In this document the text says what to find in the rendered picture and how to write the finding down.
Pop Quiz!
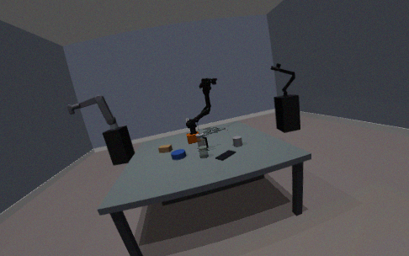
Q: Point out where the blue flat cylinder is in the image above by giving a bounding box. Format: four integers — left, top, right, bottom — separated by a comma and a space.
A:
171, 149, 186, 161

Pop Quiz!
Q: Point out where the tan rectangular block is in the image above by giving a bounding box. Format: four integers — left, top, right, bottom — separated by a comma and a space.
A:
158, 145, 172, 153

